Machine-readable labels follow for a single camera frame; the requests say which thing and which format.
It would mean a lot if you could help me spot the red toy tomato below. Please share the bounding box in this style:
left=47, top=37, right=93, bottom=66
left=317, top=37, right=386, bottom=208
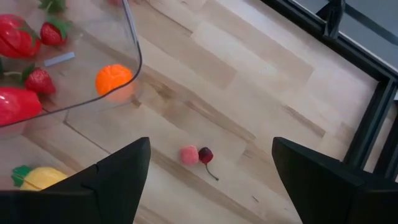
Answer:
left=0, top=86, right=43, bottom=127

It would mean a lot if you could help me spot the pale blue sticker strip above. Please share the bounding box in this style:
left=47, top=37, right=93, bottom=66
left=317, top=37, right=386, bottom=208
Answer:
left=43, top=51, right=76, bottom=68

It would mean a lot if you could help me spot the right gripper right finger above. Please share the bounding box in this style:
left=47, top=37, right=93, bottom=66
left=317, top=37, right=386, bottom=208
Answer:
left=272, top=136, right=398, bottom=224

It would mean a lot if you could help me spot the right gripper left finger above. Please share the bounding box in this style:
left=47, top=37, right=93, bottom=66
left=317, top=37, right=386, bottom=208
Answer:
left=0, top=136, right=152, bottom=224

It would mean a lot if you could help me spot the yellow toy bell pepper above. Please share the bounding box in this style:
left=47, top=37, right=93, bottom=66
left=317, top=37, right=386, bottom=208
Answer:
left=11, top=165, right=68, bottom=191

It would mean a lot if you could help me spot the dark red toy cherry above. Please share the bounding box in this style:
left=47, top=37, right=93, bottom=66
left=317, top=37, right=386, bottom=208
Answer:
left=198, top=146, right=220, bottom=182

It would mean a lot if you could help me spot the small pink toy ball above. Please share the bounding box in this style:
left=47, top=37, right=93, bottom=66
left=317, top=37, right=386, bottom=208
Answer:
left=179, top=145, right=200, bottom=166

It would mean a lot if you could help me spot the orange toy mandarin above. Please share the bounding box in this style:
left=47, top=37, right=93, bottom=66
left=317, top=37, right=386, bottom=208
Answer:
left=95, top=63, right=134, bottom=97

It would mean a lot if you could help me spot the red toy bell pepper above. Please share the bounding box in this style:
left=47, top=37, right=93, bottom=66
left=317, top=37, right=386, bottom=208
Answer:
left=0, top=14, right=42, bottom=59

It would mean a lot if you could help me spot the clear plastic tupperware container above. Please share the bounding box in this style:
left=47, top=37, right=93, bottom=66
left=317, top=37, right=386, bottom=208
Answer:
left=0, top=0, right=144, bottom=141

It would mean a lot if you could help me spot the black frame bracket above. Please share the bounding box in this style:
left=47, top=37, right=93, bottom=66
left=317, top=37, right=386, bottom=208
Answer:
left=316, top=0, right=346, bottom=40

